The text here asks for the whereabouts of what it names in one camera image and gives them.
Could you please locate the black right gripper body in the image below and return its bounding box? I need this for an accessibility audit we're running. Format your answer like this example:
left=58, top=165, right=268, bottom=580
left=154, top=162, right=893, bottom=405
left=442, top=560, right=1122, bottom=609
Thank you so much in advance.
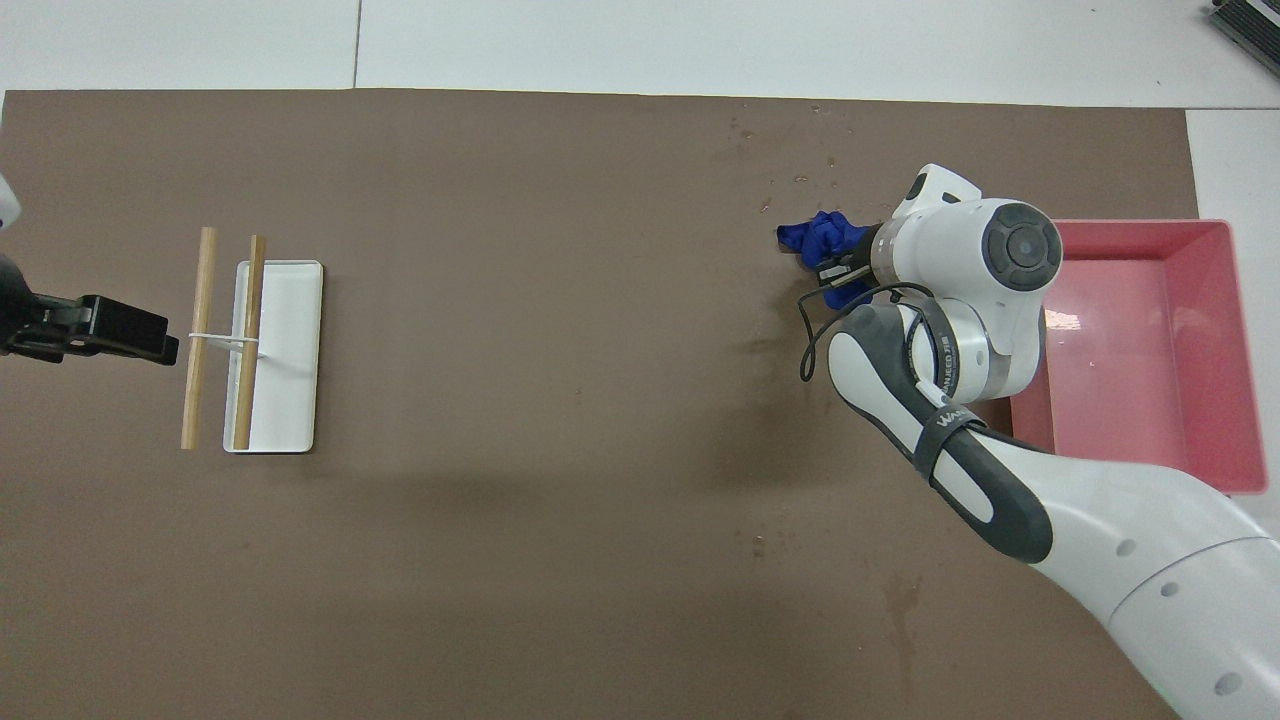
left=855, top=228, right=885, bottom=291

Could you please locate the white rack base tray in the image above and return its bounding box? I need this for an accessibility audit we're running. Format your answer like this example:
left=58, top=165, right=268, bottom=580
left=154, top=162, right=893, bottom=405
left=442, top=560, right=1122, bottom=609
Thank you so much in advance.
left=223, top=260, right=324, bottom=454

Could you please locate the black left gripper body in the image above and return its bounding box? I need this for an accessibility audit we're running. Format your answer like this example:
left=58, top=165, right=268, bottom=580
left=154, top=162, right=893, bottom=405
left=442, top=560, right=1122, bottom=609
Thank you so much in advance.
left=0, top=255, right=36, bottom=351

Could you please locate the blue towel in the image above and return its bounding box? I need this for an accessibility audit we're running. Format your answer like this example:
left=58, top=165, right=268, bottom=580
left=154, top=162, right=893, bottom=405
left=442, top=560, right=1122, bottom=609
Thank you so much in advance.
left=777, top=210, right=876, bottom=273

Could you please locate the brown table mat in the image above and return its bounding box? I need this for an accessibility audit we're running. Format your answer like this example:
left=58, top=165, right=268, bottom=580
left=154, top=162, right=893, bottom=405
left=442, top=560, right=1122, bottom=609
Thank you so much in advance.
left=0, top=88, right=1201, bottom=720

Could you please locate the pink plastic bin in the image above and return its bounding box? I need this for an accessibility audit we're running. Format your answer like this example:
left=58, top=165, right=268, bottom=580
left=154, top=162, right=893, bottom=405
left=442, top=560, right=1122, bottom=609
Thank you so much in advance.
left=1008, top=218, right=1271, bottom=496

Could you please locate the dark ribbed device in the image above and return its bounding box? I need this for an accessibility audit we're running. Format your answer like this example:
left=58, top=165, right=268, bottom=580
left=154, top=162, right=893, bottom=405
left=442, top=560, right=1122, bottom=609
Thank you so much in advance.
left=1205, top=0, right=1280, bottom=51

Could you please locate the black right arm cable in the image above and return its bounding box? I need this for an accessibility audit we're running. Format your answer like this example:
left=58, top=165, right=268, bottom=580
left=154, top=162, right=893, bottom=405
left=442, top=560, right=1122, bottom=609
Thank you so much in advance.
left=798, top=283, right=936, bottom=383

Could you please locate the white rack bracket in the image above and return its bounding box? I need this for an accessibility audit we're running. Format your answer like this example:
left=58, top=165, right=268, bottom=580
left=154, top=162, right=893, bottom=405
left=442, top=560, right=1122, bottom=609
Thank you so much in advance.
left=188, top=332, right=291, bottom=373

